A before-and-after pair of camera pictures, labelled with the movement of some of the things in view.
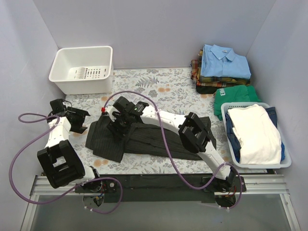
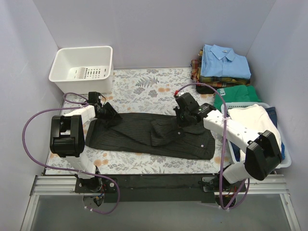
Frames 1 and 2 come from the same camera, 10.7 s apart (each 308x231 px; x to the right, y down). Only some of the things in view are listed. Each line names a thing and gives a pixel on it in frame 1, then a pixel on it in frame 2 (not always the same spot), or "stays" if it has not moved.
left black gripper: x=78 y=119 → x=109 y=113
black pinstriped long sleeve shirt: x=165 y=139 stays
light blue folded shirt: x=220 y=61 stays
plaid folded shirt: x=206 y=81 stays
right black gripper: x=118 y=123 → x=184 y=119
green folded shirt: x=234 y=94 stays
